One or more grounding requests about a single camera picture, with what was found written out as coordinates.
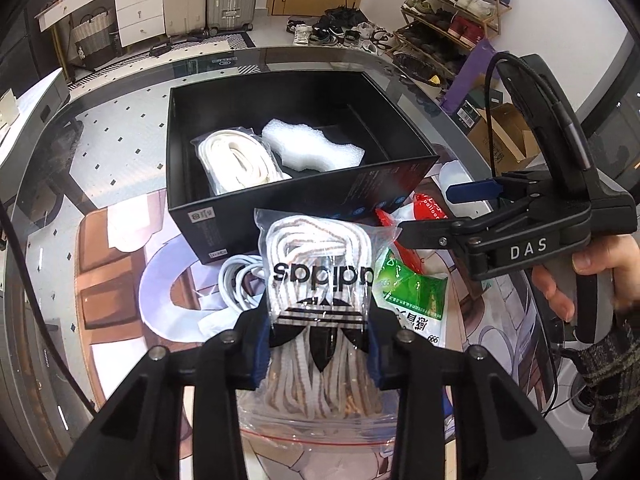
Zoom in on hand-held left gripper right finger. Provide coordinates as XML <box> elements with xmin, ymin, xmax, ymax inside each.
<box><xmin>367</xmin><ymin>305</ymin><xmax>583</xmax><ymax>480</ymax></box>

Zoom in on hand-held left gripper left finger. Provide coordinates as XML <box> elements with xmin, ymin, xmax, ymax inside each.
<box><xmin>56</xmin><ymin>307</ymin><xmax>275</xmax><ymax>480</ymax></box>

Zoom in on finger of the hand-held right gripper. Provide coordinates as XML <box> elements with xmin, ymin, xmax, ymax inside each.
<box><xmin>399</xmin><ymin>199</ymin><xmax>593</xmax><ymax>253</ymax></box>
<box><xmin>446</xmin><ymin>170</ymin><xmax>596</xmax><ymax>211</ymax></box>

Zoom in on red and white packet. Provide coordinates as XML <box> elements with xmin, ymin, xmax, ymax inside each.
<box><xmin>375</xmin><ymin>192</ymin><xmax>456</xmax><ymax>261</ymax></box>

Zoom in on green and white packet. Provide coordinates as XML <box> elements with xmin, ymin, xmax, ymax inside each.
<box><xmin>375</xmin><ymin>247</ymin><xmax>468</xmax><ymax>356</ymax></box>

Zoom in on white cable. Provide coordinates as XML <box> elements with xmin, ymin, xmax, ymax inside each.
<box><xmin>218</xmin><ymin>254</ymin><xmax>271</xmax><ymax>321</ymax></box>

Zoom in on bagged white shoelaces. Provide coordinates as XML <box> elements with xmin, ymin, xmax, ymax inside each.
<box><xmin>237</xmin><ymin>207</ymin><xmax>403</xmax><ymax>448</ymax></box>

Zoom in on black cardboard box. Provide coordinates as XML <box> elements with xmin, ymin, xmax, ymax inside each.
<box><xmin>166</xmin><ymin>71</ymin><xmax>441</xmax><ymax>265</ymax></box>

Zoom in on person's right forearm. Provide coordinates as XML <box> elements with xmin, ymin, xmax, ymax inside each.
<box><xmin>570</xmin><ymin>305</ymin><xmax>640</xmax><ymax>466</ymax></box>

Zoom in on person's right hand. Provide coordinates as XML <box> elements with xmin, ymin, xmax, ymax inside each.
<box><xmin>531</xmin><ymin>234</ymin><xmax>640</xmax><ymax>323</ymax></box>

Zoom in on open cardboard box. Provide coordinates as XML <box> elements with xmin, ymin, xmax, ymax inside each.
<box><xmin>467</xmin><ymin>102</ymin><xmax>543</xmax><ymax>163</ymax></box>

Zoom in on small black labelled box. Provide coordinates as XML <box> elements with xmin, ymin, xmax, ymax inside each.
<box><xmin>450</xmin><ymin>100</ymin><xmax>488</xmax><ymax>136</ymax></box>

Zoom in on purple yoga mat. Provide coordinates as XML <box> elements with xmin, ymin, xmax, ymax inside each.
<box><xmin>440</xmin><ymin>40</ymin><xmax>497</xmax><ymax>116</ymax></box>

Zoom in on black basin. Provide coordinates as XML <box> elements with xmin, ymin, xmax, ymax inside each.
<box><xmin>395</xmin><ymin>50</ymin><xmax>446</xmax><ymax>91</ymax></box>

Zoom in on white washing machine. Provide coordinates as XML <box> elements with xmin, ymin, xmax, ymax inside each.
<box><xmin>550</xmin><ymin>340</ymin><xmax>601</xmax><ymax>423</ymax></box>

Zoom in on white foam piece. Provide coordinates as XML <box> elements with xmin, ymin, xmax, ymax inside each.
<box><xmin>262</xmin><ymin>119</ymin><xmax>366</xmax><ymax>172</ymax></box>

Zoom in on rows of shelved shoes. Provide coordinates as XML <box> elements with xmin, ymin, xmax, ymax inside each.
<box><xmin>400</xmin><ymin>0</ymin><xmax>513</xmax><ymax>73</ymax></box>

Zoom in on printed desk mat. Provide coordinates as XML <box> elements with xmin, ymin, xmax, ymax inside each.
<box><xmin>75</xmin><ymin>160</ymin><xmax>556</xmax><ymax>480</ymax></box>

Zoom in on wooden shoe rack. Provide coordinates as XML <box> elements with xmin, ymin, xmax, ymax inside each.
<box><xmin>395</xmin><ymin>0</ymin><xmax>513</xmax><ymax>81</ymax></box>

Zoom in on pile of scattered shoes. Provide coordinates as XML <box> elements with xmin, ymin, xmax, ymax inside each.
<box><xmin>286</xmin><ymin>10</ymin><xmax>396</xmax><ymax>56</ymax></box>

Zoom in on grey cabinet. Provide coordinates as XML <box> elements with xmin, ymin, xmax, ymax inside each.
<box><xmin>0</xmin><ymin>310</ymin><xmax>51</xmax><ymax>461</ymax></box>

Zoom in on white side cabinet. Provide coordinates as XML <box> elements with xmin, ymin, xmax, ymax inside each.
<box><xmin>0</xmin><ymin>67</ymin><xmax>71</xmax><ymax>161</ymax></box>

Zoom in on striped laundry basket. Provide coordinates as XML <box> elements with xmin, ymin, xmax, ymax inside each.
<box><xmin>70</xmin><ymin>10</ymin><xmax>123</xmax><ymax>68</ymax></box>

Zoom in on white drawer dresser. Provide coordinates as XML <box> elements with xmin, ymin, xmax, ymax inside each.
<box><xmin>35</xmin><ymin>0</ymin><xmax>166</xmax><ymax>46</ymax></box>

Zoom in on black cable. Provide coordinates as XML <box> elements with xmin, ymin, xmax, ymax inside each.
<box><xmin>482</xmin><ymin>51</ymin><xmax>588</xmax><ymax>181</ymax></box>

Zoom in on bagged white strap roll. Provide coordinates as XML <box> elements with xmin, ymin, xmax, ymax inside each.
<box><xmin>192</xmin><ymin>130</ymin><xmax>293</xmax><ymax>196</ymax></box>

